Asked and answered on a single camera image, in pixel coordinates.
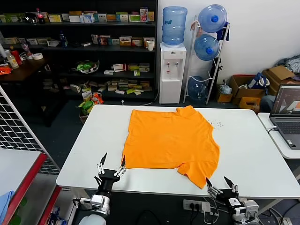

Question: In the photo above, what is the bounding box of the orange snack bag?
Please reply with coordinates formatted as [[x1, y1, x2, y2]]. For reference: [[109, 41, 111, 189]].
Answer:
[[92, 92, 104, 105]]

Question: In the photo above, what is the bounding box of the pink cloth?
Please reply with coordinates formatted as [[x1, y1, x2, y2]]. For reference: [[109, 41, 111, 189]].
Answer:
[[190, 21, 202, 38]]

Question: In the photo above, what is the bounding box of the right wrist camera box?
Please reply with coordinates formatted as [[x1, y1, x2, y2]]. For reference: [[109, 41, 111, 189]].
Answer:
[[242, 199, 260, 220]]

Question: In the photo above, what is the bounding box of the light blue cloth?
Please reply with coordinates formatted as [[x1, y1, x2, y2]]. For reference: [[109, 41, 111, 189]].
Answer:
[[0, 190, 15, 222]]

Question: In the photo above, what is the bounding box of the green snack bag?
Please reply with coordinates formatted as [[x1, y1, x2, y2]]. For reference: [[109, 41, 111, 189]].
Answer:
[[78, 100, 94, 115]]

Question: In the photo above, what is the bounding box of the clothes pile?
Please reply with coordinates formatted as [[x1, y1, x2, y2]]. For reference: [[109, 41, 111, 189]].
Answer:
[[276, 55, 300, 73]]

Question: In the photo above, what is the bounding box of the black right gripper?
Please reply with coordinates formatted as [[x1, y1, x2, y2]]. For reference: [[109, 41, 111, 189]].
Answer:
[[205, 176, 240, 207]]

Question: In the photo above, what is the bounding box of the dark wooden table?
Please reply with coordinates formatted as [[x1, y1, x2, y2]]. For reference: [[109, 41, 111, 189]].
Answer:
[[0, 56, 68, 128]]

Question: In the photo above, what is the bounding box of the white floor cable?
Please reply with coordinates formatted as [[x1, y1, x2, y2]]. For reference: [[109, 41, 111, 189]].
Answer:
[[120, 89, 160, 106]]

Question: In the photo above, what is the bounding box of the white metal jug rack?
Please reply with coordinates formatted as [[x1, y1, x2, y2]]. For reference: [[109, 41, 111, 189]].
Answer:
[[183, 15, 231, 105]]

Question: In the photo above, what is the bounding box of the red can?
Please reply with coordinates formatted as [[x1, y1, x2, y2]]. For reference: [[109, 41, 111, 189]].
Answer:
[[11, 49, 23, 66]]

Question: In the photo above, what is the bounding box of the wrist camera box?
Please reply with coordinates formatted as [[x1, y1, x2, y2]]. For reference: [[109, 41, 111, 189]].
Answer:
[[90, 193, 111, 214], [242, 199, 260, 220]]

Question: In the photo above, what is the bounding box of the blue white medicine box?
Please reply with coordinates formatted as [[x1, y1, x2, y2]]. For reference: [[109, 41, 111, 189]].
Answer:
[[79, 13, 96, 23]]

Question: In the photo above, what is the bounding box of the grey laptop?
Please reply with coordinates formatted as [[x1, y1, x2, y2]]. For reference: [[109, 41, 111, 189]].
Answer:
[[269, 84, 300, 150]]

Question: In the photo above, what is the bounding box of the large open cardboard box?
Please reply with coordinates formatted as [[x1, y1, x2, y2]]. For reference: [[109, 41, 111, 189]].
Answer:
[[228, 75, 265, 105]]

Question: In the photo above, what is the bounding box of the small orange cardboard box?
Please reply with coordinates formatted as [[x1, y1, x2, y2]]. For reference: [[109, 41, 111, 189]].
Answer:
[[239, 97, 261, 113]]

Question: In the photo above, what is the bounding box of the cola bottle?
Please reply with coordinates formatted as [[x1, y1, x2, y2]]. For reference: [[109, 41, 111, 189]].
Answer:
[[35, 8, 45, 24]]

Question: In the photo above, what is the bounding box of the white work table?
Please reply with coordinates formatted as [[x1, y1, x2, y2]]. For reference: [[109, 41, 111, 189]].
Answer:
[[55, 104, 300, 200]]

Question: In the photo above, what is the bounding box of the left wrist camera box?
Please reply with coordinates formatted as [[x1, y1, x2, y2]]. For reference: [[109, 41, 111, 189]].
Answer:
[[90, 193, 111, 214]]

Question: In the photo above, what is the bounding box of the orange t-shirt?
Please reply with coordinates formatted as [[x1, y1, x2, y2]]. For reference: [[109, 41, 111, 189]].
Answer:
[[121, 105, 221, 190]]

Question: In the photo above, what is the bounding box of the black tripod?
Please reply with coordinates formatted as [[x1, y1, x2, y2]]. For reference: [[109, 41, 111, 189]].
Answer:
[[212, 57, 223, 85]]

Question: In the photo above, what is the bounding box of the small cardboard box with bag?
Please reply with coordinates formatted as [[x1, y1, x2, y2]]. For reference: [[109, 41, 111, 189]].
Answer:
[[217, 84, 234, 103]]

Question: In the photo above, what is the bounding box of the blue white bag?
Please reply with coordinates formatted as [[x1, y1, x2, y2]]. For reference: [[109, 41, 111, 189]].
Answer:
[[247, 72, 270, 90]]

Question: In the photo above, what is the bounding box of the blue plastic bottle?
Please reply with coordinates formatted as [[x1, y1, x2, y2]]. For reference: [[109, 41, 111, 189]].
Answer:
[[58, 30, 68, 48]]

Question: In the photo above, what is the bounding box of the white charger cable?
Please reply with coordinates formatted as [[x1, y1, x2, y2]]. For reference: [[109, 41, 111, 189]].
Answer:
[[203, 210, 220, 225]]

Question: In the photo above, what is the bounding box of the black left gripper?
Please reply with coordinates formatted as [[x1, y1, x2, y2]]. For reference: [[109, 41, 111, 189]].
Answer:
[[97, 152, 128, 194]]

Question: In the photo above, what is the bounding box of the yellow green medicine box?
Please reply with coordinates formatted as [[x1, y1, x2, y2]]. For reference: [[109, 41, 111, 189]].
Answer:
[[48, 14, 63, 23]]

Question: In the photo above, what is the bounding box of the person's leg in jeans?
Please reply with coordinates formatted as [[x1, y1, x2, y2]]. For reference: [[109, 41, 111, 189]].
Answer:
[[260, 95, 278, 113]]

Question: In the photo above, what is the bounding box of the green snack basket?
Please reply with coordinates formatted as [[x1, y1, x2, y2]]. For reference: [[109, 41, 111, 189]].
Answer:
[[71, 60, 100, 74]]

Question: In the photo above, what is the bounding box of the shiny black bowl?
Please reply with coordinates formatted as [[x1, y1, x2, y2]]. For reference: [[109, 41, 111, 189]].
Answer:
[[24, 11, 38, 23]]

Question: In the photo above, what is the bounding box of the white side table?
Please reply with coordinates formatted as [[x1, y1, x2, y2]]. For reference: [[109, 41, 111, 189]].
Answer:
[[257, 112, 300, 160]]

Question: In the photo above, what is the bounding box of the white water dispenser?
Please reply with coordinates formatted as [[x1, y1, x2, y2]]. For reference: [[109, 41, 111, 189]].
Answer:
[[159, 42, 187, 105]]

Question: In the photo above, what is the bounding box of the white power strip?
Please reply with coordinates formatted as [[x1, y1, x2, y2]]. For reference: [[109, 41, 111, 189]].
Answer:
[[183, 199, 211, 213]]

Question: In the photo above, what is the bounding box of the white wire grid panel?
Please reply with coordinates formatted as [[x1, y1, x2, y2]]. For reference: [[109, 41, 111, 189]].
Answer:
[[0, 85, 60, 175]]

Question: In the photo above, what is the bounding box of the pink tall box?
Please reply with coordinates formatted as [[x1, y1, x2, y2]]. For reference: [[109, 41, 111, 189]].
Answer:
[[140, 7, 149, 23]]

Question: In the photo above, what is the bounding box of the black floor cable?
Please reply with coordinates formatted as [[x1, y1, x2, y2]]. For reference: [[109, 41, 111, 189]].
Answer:
[[137, 209, 157, 225]]

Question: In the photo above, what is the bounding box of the black shelf unit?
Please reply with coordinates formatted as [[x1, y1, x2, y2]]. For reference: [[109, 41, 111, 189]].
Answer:
[[0, 0, 158, 103]]

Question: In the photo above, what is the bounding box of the cardboard box with flaps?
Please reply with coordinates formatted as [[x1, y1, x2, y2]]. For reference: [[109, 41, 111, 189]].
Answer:
[[262, 65, 300, 96]]

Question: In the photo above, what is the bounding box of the orange juice bottle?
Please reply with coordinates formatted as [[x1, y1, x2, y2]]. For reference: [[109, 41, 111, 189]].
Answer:
[[7, 50, 19, 69]]

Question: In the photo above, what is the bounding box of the red framed cart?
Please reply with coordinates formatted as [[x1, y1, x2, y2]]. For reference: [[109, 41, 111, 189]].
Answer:
[[0, 149, 63, 225]]

